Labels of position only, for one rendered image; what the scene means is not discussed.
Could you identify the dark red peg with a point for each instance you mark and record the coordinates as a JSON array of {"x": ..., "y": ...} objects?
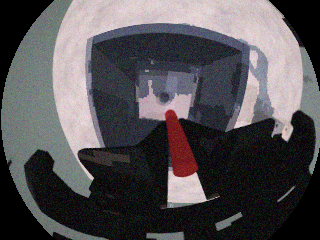
[{"x": 183, "y": 162}]

